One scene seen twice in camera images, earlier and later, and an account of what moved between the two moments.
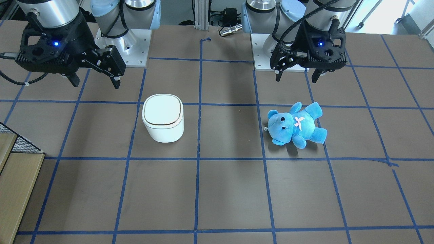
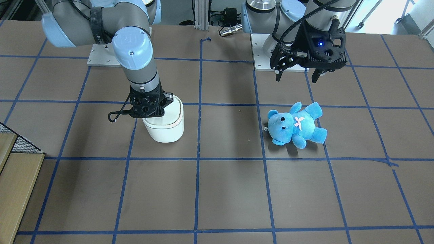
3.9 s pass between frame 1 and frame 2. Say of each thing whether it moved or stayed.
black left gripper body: stayed
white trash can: stayed
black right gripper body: moved
